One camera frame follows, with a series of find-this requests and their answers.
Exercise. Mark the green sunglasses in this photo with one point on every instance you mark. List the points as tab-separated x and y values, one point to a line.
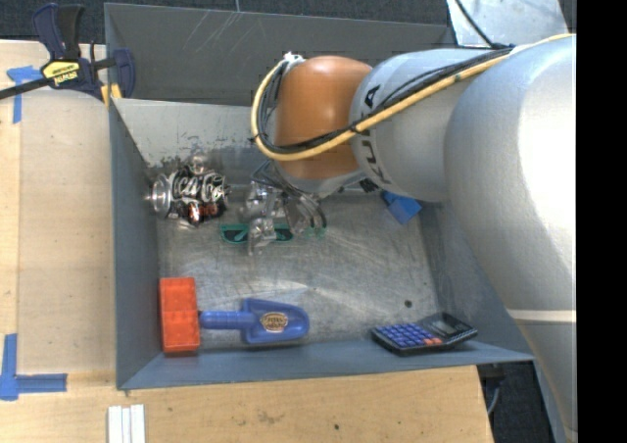
234	234

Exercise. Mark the blue toy shovel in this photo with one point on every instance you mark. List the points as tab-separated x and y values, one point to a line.
274	322

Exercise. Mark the orange toy brick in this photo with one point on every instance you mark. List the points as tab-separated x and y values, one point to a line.
179	316

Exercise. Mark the pale wood board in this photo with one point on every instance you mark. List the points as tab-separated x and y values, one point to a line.
63	235

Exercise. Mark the crushed silver drink can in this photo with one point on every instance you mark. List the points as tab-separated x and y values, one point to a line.
188	193

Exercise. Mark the black calculator with blue keys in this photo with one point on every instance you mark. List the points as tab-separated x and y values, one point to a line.
421	333

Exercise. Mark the blue block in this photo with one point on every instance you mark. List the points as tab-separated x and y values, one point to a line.
402	207

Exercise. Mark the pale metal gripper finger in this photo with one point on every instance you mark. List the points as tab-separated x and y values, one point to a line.
262	231
252	206

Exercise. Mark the grey metal bin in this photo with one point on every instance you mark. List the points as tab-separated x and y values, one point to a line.
343	279

